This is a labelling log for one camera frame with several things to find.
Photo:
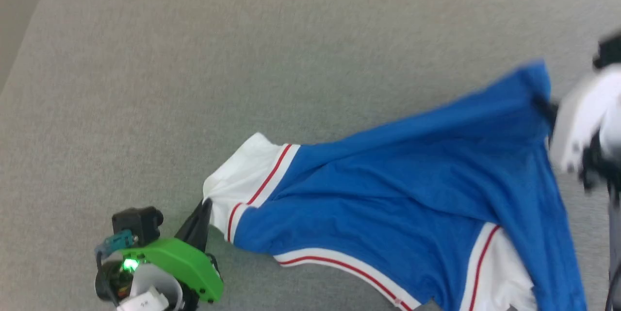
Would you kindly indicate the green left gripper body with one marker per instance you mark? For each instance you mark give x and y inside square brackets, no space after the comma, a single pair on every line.
[184,265]

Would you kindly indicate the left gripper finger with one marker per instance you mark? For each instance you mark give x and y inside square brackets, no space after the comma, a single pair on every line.
[196,228]

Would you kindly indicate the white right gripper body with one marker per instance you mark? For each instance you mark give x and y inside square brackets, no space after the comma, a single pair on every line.
[582,117]

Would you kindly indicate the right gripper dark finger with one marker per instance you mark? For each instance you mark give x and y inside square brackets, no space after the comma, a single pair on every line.
[547,109]

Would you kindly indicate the blue and white shorts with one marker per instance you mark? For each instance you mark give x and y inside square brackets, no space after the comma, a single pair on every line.
[412,180]

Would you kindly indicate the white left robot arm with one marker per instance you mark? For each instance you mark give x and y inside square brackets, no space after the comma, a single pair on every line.
[148,286]

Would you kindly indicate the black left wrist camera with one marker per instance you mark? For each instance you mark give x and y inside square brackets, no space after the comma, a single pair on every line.
[138,222]

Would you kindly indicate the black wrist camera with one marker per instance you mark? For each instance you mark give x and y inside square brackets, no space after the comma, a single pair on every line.
[609,51]
[138,222]

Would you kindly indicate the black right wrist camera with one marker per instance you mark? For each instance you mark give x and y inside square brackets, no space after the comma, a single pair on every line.
[609,51]

